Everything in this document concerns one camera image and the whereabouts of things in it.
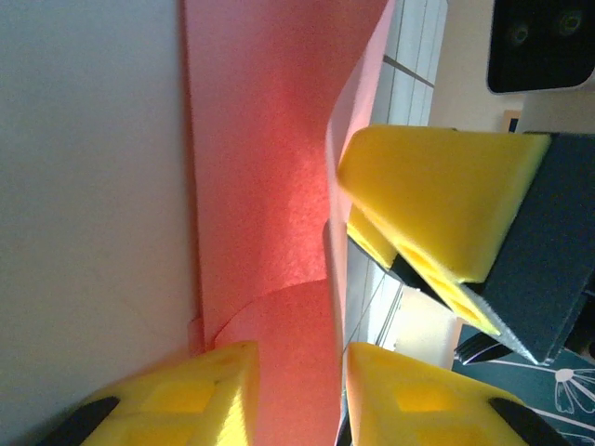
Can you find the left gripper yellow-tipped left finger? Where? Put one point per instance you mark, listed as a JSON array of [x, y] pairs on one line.
[[186, 404]]

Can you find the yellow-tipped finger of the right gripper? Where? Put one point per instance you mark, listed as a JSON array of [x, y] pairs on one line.
[[367, 237], [441, 195]]

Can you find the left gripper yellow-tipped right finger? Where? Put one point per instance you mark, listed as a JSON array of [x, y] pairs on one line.
[[427, 409]]

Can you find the pink cloth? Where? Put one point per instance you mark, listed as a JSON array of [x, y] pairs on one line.
[[260, 139]]

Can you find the white gridded table mat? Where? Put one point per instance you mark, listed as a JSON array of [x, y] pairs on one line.
[[83, 186]]

